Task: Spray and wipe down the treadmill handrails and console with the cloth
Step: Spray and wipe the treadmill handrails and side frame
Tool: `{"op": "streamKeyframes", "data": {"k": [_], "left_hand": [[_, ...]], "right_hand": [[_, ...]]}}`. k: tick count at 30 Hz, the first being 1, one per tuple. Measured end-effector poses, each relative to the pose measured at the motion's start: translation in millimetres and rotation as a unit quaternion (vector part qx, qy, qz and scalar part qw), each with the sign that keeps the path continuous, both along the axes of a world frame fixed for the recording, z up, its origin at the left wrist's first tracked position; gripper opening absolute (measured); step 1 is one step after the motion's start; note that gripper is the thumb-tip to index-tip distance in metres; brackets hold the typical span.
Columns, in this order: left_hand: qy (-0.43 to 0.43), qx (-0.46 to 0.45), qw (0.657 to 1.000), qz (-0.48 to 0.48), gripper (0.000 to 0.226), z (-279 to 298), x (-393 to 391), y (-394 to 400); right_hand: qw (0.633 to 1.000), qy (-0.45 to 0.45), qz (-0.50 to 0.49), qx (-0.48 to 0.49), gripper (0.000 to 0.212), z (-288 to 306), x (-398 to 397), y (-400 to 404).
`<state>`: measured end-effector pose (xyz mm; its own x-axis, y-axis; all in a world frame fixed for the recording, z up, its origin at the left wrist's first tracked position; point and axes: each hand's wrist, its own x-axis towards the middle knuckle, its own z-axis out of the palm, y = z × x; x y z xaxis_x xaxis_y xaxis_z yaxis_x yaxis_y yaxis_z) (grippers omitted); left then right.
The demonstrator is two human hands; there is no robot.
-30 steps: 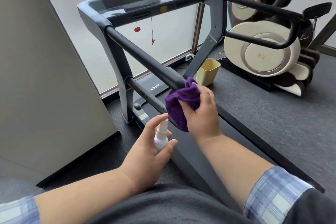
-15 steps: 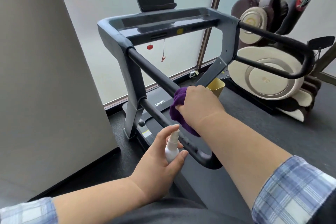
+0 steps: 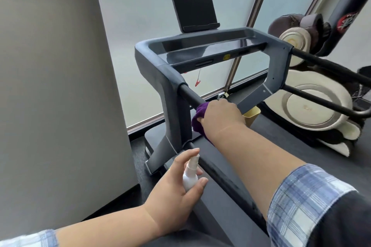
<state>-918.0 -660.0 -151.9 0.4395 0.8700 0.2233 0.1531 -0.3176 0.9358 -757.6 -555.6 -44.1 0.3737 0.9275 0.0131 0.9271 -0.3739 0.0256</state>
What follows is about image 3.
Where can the dark vest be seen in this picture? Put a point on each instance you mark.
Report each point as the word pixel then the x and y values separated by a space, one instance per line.
pixel 345 223

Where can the yellow container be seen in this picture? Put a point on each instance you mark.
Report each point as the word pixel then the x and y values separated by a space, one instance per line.
pixel 251 118

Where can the black punching bag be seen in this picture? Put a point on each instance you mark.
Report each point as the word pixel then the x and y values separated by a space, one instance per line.
pixel 347 9

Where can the blue plaid shirt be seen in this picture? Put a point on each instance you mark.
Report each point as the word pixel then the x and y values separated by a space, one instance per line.
pixel 298 197

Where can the white spray bottle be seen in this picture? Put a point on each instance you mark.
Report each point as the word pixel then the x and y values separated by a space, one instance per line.
pixel 190 177

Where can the cream and brown exercise machine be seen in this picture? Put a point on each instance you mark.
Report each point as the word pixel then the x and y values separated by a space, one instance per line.
pixel 316 105

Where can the purple cleaning cloth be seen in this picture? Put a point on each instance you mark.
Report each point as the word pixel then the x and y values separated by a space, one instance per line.
pixel 198 118

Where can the person's left forearm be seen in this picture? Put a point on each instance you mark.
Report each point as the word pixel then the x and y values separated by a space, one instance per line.
pixel 110 226

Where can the person's left hand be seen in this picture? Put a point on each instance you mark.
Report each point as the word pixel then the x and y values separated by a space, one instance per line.
pixel 168 200

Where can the person's right hand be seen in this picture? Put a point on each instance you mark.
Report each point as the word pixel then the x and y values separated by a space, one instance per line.
pixel 223 116

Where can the grey treadmill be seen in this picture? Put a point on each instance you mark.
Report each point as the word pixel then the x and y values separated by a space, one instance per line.
pixel 162 64

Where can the person's right forearm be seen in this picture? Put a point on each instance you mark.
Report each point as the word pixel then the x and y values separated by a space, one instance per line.
pixel 255 163

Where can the black tablet holder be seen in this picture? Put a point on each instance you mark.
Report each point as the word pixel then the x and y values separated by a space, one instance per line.
pixel 194 9

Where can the person's left thumb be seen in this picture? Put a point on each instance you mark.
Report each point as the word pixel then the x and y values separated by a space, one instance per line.
pixel 198 186

